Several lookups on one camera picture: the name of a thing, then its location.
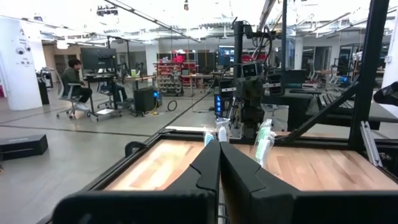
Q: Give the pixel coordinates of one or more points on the black side table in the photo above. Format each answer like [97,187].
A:
[298,102]

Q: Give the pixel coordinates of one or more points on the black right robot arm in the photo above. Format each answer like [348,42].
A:
[237,46]

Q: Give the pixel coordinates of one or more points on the grey office chair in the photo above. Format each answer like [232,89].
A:
[70,99]

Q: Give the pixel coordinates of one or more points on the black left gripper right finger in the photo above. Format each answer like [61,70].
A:
[295,208]

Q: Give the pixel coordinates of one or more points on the black box on floor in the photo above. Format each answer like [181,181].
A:
[21,146]

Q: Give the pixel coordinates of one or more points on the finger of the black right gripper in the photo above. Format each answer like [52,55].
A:
[259,110]
[248,110]

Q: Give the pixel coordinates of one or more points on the black computer tower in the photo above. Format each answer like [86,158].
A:
[144,99]

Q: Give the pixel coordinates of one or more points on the black table frame rim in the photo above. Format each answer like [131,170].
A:
[120,168]

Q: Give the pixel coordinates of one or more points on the black desk monitor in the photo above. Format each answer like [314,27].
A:
[98,58]

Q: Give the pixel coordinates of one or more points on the red parts shelf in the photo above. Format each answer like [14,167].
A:
[174,74]

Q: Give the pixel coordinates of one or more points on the black standing desk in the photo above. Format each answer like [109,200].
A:
[105,79]

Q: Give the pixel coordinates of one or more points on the person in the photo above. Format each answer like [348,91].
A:
[73,81]

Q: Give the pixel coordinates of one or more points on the green white toothbrush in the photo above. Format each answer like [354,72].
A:
[264,146]

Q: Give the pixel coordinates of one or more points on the white aluminium bracket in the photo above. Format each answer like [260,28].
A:
[371,144]

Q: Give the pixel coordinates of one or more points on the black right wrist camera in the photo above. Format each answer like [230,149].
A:
[252,70]

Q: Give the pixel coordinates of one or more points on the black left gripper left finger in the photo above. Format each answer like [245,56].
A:
[155,205]

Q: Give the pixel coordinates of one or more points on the black curved clamp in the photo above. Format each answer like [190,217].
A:
[132,145]

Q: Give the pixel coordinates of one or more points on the black diagonal frame brace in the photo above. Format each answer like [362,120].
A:
[323,112]

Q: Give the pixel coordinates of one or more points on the black frame post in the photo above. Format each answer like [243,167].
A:
[368,77]

